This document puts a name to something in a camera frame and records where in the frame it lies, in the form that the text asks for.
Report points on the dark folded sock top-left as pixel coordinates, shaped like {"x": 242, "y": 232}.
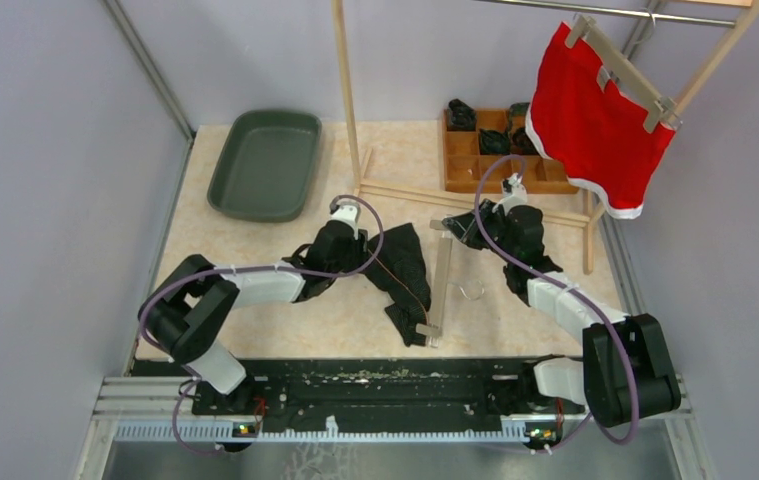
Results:
{"x": 461, "y": 117}

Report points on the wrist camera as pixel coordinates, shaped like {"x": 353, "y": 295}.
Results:
{"x": 347, "y": 213}
{"x": 514, "y": 193}

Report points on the camouflage folded cloth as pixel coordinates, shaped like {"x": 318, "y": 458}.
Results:
{"x": 516, "y": 114}

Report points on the dark folded sock middle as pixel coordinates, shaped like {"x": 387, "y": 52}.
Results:
{"x": 494, "y": 142}

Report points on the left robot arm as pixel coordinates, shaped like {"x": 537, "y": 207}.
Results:
{"x": 184, "y": 316}

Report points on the beige clip hanger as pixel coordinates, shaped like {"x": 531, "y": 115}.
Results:
{"x": 616, "y": 67}
{"x": 472, "y": 290}

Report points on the grey plastic bin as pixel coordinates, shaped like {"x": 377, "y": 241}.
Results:
{"x": 266, "y": 166}

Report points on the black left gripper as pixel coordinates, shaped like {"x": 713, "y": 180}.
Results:
{"x": 360, "y": 252}

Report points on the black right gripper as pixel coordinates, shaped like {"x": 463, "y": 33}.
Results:
{"x": 482, "y": 215}

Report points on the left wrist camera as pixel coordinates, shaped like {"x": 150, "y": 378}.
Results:
{"x": 347, "y": 213}

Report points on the red underwear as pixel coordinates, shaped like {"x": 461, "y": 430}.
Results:
{"x": 586, "y": 123}

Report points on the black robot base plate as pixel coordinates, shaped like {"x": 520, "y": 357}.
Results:
{"x": 409, "y": 398}

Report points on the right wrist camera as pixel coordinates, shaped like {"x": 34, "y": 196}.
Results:
{"x": 514, "y": 193}

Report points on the dark rolled sock right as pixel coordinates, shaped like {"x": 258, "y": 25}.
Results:
{"x": 521, "y": 144}

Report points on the aluminium front rail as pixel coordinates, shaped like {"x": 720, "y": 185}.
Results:
{"x": 158, "y": 408}

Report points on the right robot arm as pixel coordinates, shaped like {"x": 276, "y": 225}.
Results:
{"x": 625, "y": 371}

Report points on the black striped garment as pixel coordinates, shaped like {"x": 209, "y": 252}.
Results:
{"x": 400, "y": 271}

